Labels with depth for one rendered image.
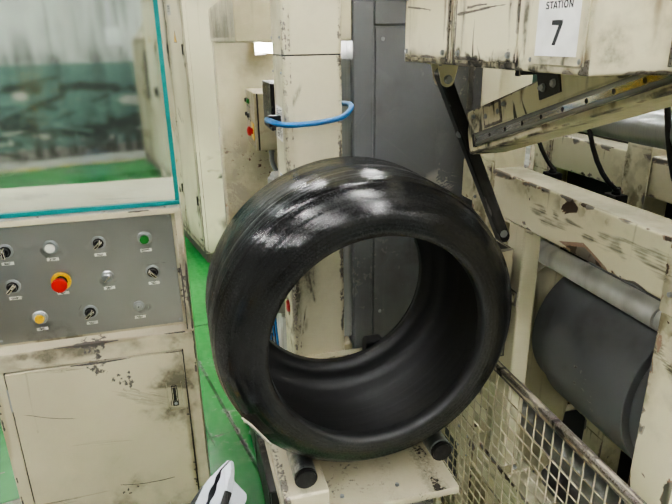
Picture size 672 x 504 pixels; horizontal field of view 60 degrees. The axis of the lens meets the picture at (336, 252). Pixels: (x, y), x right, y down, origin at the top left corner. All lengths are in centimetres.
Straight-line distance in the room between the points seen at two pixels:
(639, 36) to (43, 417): 169
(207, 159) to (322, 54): 338
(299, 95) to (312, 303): 49
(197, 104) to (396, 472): 360
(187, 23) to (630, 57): 391
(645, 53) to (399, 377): 87
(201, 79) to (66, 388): 309
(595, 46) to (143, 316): 139
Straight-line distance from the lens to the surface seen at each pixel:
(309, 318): 143
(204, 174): 463
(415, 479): 134
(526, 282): 156
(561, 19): 84
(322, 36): 129
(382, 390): 139
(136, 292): 176
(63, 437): 194
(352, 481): 133
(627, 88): 94
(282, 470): 127
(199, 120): 456
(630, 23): 83
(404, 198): 98
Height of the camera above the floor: 169
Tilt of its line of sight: 20 degrees down
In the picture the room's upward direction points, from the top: 1 degrees counter-clockwise
